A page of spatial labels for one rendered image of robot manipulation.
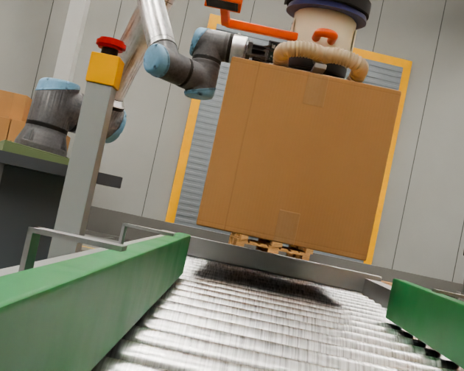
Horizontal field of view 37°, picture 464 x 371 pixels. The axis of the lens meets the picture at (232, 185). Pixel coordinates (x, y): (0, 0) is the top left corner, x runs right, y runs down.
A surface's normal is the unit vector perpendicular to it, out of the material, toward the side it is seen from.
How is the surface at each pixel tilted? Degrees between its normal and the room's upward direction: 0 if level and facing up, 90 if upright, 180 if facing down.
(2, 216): 90
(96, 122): 90
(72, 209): 90
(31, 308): 90
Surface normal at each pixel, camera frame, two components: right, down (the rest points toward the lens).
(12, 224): 0.42, 0.05
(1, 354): 0.98, 0.21
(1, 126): 0.07, -0.03
